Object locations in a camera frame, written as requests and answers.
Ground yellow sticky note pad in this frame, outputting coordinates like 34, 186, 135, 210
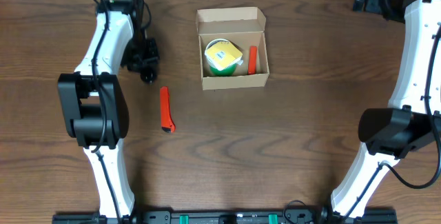
204, 39, 243, 70

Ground brown cardboard box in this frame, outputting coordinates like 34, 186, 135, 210
196, 7, 269, 90

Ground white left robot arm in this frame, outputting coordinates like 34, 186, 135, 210
52, 0, 160, 223

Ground red utility knife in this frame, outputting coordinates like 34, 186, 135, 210
160, 86, 176, 133

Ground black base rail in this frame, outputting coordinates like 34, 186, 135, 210
52, 207, 398, 224

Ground green tape roll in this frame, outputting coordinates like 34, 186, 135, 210
205, 39, 238, 77

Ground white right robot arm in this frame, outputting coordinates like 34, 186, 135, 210
318, 0, 440, 223

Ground black correction tape dispenser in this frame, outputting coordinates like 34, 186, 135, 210
140, 67, 157, 84

